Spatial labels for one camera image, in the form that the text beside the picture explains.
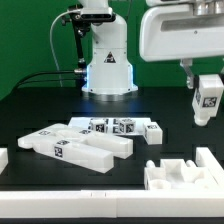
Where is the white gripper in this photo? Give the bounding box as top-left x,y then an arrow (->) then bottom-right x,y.
139,3 -> 224,89

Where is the white chair seat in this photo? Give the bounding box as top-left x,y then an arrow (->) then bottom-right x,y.
144,159 -> 219,190

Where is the white chair back frame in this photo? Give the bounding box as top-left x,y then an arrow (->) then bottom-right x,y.
18,124 -> 133,173

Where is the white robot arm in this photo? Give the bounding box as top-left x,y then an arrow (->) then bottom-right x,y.
79,0 -> 224,100

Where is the white tagged cube right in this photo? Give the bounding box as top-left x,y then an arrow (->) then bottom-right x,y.
118,118 -> 136,134

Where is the white tagged cube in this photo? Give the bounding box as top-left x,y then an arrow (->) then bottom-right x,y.
118,118 -> 136,134
90,119 -> 106,133

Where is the white right fence bar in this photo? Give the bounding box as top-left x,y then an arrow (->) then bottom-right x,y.
195,147 -> 224,189

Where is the white fence bar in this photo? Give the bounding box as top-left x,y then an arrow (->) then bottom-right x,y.
0,148 -> 8,174
0,190 -> 224,218
195,147 -> 224,189

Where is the white tagged cube left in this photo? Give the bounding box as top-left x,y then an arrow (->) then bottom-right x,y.
90,119 -> 106,133

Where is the white tagged flat plate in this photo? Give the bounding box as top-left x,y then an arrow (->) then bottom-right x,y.
69,117 -> 152,135

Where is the white front fence bar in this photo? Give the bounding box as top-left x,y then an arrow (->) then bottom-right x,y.
0,190 -> 224,218

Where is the white left fence bar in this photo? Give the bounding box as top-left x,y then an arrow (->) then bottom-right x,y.
0,148 -> 8,174

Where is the black rear camera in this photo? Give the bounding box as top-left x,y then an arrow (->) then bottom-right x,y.
80,7 -> 116,23

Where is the black base cable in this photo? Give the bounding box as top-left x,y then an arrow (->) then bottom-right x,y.
12,69 -> 87,93

